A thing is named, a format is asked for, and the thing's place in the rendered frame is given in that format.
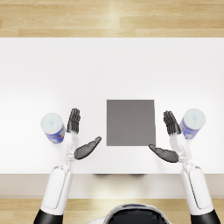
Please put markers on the blue can with pale lid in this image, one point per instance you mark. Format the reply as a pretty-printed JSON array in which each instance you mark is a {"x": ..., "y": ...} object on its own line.
[
  {"x": 53, "y": 127},
  {"x": 192, "y": 123}
]

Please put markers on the dark grey square mat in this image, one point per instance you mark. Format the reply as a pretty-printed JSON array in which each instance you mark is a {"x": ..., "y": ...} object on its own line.
[{"x": 130, "y": 122}]

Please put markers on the dark round robot body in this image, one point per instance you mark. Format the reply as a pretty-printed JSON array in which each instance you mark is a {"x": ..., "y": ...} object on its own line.
[{"x": 135, "y": 214}]

